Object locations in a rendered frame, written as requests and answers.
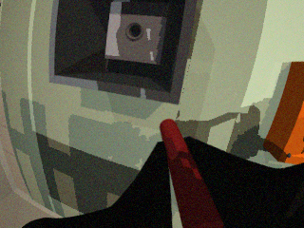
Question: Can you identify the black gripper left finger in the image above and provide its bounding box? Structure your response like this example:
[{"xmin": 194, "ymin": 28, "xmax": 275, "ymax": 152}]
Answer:
[{"xmin": 23, "ymin": 141, "xmax": 172, "ymax": 228}]

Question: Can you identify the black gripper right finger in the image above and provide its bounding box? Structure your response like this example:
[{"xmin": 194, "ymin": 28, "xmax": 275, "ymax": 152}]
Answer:
[{"xmin": 183, "ymin": 136, "xmax": 304, "ymax": 228}]

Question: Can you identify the dark red peg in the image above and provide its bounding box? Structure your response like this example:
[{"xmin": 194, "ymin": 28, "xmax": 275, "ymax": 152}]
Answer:
[{"xmin": 159, "ymin": 119, "xmax": 224, "ymax": 228}]

